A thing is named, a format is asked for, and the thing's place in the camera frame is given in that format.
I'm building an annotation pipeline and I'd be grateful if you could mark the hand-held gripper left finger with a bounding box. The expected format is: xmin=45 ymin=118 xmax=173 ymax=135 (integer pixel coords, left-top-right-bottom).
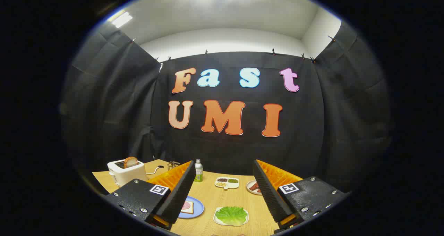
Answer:
xmin=105 ymin=160 xmax=197 ymax=230

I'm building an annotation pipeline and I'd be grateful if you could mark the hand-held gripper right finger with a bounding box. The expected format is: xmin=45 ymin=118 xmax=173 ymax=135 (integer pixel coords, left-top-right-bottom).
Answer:
xmin=252 ymin=159 xmax=350 ymax=234

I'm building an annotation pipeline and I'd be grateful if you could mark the green lettuce leaf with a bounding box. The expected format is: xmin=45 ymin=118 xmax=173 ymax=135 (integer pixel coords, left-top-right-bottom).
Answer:
xmin=215 ymin=206 xmax=248 ymax=227

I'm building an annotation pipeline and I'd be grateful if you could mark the white oval plate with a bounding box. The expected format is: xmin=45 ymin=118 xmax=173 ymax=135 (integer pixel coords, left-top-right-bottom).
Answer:
xmin=246 ymin=180 xmax=263 ymax=195

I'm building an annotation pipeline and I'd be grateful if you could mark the blue round plate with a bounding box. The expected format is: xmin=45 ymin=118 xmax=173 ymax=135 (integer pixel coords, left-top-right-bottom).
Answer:
xmin=178 ymin=196 xmax=205 ymax=219

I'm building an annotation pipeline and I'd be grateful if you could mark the metal bottle with green label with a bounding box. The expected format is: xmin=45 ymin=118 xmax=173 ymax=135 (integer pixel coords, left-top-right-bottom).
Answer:
xmin=194 ymin=159 xmax=204 ymax=183

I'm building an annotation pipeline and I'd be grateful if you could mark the white square plate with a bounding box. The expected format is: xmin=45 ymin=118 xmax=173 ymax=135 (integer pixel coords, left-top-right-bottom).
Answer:
xmin=213 ymin=207 xmax=249 ymax=227

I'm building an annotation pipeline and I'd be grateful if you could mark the white divided dish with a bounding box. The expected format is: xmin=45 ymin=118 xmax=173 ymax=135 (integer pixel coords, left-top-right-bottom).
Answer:
xmin=214 ymin=177 xmax=240 ymax=190

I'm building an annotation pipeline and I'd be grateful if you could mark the white toaster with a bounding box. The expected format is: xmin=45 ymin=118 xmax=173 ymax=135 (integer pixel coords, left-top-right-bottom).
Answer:
xmin=107 ymin=159 xmax=148 ymax=188

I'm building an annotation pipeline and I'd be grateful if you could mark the black backdrop cloth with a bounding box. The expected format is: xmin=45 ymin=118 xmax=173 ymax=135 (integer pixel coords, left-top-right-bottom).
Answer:
xmin=61 ymin=19 xmax=394 ymax=195

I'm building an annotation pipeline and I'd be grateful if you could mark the small ceiling light panel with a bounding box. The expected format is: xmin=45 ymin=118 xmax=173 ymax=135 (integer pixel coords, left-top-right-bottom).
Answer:
xmin=109 ymin=11 xmax=133 ymax=28

